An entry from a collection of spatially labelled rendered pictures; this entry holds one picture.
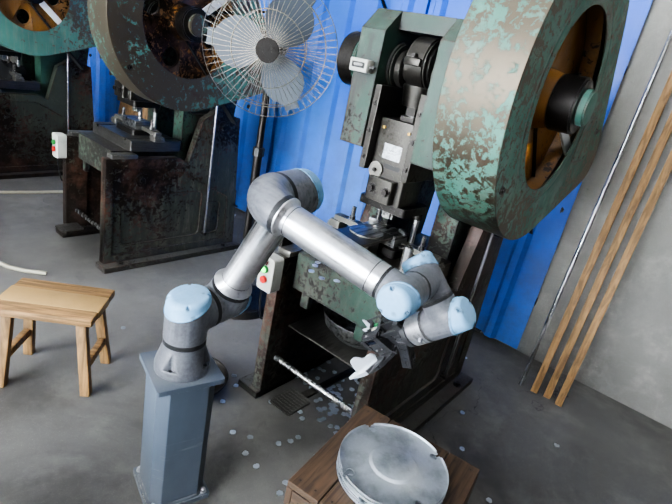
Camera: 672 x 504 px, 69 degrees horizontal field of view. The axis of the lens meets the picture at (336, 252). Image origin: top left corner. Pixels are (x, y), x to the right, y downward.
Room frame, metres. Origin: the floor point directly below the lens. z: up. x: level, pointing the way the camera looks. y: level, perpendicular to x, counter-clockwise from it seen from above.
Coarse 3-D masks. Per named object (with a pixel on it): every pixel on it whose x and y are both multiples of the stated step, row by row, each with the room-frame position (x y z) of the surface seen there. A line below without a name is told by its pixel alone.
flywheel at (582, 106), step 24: (576, 24) 1.59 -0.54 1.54; (600, 24) 1.66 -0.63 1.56; (576, 48) 1.66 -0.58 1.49; (600, 48) 1.71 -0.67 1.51; (552, 72) 1.49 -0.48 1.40; (576, 72) 1.73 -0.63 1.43; (552, 96) 1.44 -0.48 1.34; (576, 96) 1.41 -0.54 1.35; (552, 120) 1.44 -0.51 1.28; (576, 120) 1.43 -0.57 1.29; (528, 144) 1.58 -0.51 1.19; (552, 144) 1.73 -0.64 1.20; (528, 168) 1.61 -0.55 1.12; (552, 168) 1.68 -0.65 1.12
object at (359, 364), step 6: (372, 354) 1.03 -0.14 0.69; (354, 360) 1.02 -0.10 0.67; (360, 360) 1.02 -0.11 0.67; (366, 360) 1.03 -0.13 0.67; (372, 360) 1.03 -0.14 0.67; (354, 366) 1.02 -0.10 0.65; (360, 366) 1.02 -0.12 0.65; (366, 366) 1.03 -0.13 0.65; (354, 372) 1.04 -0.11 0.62; (360, 372) 1.02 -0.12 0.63; (366, 372) 1.02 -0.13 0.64; (354, 378) 1.03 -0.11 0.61
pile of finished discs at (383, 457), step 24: (360, 432) 1.10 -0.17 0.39; (384, 432) 1.12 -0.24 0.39; (408, 432) 1.15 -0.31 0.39; (360, 456) 1.01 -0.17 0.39; (384, 456) 1.03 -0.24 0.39; (408, 456) 1.04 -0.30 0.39; (432, 456) 1.09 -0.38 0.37; (360, 480) 0.94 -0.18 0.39; (384, 480) 0.95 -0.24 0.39; (408, 480) 0.96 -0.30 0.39; (432, 480) 0.98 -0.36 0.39
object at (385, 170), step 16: (384, 128) 1.72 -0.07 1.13; (400, 128) 1.68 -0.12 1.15; (384, 144) 1.71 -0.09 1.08; (400, 144) 1.67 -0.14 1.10; (384, 160) 1.70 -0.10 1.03; (400, 160) 1.66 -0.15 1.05; (384, 176) 1.69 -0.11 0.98; (400, 176) 1.66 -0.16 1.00; (368, 192) 1.68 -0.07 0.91; (384, 192) 1.63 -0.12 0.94; (400, 192) 1.65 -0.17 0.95; (416, 192) 1.73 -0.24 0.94
